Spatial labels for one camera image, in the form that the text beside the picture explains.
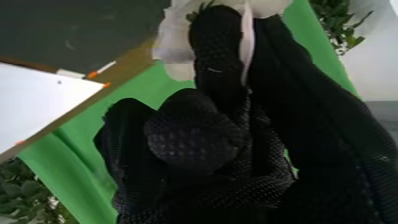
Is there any green leafy plant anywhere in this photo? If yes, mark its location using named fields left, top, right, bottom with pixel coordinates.
left=0, top=157, right=83, bottom=224
left=308, top=0, right=377, bottom=57

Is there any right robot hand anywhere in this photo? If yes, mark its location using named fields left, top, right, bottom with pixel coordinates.
left=93, top=4, right=398, bottom=224

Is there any white sheet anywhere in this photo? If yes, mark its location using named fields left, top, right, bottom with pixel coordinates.
left=0, top=61, right=109, bottom=155

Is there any dark mat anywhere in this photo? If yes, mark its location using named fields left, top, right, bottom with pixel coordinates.
left=0, top=0, right=175, bottom=75

